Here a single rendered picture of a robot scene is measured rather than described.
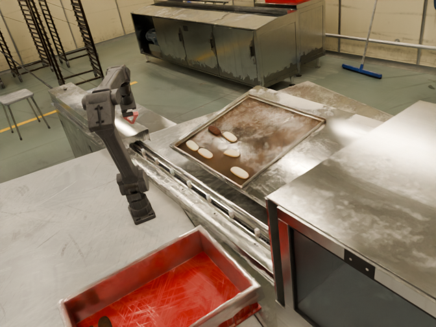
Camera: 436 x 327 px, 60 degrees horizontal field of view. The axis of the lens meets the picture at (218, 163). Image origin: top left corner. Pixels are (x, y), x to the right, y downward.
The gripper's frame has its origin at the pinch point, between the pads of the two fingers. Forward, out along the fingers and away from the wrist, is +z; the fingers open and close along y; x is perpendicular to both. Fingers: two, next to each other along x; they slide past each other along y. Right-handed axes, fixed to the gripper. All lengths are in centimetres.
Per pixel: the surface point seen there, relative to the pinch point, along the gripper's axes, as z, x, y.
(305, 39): 144, 230, -210
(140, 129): 20.1, 3.9, -8.7
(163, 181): 7.6, 6.5, 35.1
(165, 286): -9, -4, 85
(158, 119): 41, 17, -33
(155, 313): -12, -9, 93
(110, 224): 8, -18, 48
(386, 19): 121, 320, -189
